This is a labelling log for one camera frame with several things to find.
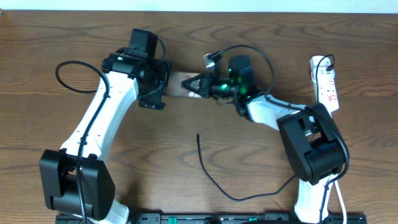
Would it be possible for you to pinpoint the white USB charger plug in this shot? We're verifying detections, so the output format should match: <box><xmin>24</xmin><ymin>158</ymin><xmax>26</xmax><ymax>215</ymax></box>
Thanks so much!
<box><xmin>310</xmin><ymin>55</ymin><xmax>335</xmax><ymax>82</ymax></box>

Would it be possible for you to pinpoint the white power strip cord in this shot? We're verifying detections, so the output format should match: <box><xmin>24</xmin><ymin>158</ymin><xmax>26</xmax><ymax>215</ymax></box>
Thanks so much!
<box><xmin>329</xmin><ymin>108</ymin><xmax>348</xmax><ymax>224</ymax></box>

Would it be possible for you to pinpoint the black USB charging cable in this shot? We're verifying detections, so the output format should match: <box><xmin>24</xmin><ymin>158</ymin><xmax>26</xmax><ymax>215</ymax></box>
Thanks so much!
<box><xmin>196</xmin><ymin>54</ymin><xmax>336</xmax><ymax>202</ymax></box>

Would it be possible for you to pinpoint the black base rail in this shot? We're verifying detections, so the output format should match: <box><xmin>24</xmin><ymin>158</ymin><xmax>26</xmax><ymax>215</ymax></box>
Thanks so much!
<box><xmin>55</xmin><ymin>212</ymin><xmax>368</xmax><ymax>224</ymax></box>

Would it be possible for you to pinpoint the white power strip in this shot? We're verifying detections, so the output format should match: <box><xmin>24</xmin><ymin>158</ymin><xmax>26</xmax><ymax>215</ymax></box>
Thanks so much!
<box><xmin>309</xmin><ymin>55</ymin><xmax>340</xmax><ymax>114</ymax></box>

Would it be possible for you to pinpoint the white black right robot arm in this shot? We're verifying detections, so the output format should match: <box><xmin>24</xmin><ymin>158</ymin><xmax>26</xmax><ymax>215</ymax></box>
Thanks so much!
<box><xmin>181</xmin><ymin>54</ymin><xmax>349</xmax><ymax>223</ymax></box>

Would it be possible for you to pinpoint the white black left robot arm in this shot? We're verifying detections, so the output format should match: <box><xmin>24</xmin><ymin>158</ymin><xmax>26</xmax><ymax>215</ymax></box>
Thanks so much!
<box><xmin>39</xmin><ymin>51</ymin><xmax>172</xmax><ymax>223</ymax></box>

